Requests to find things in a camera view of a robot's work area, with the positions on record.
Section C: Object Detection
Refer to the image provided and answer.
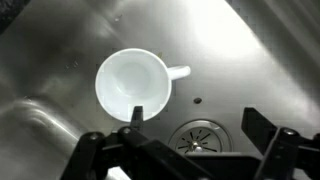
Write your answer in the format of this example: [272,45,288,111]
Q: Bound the metal sink drain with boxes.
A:
[168,119,234,155]

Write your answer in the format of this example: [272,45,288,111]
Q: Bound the stainless steel sink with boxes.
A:
[0,0,320,180]

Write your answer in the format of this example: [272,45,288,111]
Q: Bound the white ceramic mug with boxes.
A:
[94,47,192,123]

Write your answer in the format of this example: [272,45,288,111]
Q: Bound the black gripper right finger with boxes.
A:
[241,106,320,180]

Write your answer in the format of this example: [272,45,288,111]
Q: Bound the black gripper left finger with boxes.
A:
[61,105,214,180]

